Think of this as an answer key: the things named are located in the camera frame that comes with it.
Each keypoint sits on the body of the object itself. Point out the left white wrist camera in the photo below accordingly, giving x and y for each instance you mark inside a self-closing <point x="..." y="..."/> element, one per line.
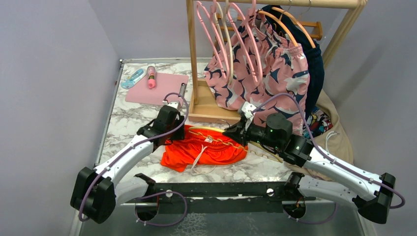
<point x="174" y="104"/>

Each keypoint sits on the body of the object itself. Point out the pink tube bottle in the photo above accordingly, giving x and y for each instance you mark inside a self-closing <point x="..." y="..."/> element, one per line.
<point x="151" y="74"/>

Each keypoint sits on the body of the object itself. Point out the wooden clothes rack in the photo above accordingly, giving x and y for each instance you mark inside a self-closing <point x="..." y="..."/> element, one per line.
<point x="203" y="107"/>

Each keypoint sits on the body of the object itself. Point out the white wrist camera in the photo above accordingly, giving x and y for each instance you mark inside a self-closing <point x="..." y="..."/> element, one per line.
<point x="246" y="112"/>
<point x="174" y="104"/>

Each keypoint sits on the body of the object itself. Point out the pink clipboard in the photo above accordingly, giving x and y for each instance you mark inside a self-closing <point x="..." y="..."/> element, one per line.
<point x="165" y="84"/>

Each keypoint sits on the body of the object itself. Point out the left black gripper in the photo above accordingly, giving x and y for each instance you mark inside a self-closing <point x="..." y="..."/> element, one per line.
<point x="179" y="136"/>

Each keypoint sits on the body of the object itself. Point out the colourful print garment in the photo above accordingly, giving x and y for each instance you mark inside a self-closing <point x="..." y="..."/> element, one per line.
<point x="318" y="122"/>

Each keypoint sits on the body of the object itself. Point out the pink shark print shorts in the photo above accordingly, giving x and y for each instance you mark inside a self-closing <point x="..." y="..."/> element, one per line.
<point x="285" y="72"/>

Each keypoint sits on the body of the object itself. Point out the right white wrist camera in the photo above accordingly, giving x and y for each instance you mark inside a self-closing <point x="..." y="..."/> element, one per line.
<point x="246" y="112"/>

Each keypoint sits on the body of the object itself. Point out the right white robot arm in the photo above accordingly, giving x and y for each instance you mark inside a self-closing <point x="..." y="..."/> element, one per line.
<point x="371" y="194"/>

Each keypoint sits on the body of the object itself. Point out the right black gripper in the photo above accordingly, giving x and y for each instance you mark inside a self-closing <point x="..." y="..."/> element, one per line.
<point x="238" y="132"/>

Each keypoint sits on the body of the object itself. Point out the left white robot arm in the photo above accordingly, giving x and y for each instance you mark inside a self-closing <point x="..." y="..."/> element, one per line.
<point x="96" y="192"/>

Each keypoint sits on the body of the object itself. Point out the navy blue garment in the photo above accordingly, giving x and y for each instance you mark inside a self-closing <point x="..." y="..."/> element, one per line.
<point x="317" y="75"/>

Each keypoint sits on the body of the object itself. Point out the yellow hanger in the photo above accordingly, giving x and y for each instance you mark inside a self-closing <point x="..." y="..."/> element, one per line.
<point x="196" y="130"/>

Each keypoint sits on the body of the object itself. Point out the light blue package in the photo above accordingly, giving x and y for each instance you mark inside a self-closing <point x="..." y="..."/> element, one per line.
<point x="133" y="79"/>

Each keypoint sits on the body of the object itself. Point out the orange shorts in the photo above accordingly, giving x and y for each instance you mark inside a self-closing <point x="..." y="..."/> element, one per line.
<point x="200" y="153"/>

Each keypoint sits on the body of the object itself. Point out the beige garment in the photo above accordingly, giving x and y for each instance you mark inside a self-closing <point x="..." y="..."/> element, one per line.
<point x="335" y="140"/>

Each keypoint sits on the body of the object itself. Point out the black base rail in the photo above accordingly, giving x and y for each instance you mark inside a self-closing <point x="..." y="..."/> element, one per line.
<point x="220" y="197"/>

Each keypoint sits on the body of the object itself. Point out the cream hanger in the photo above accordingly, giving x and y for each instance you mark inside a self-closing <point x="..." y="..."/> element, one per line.
<point x="228" y="54"/>

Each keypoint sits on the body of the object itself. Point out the orange wooden hanger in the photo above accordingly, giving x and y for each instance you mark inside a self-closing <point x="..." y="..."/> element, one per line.
<point x="294" y="27"/>

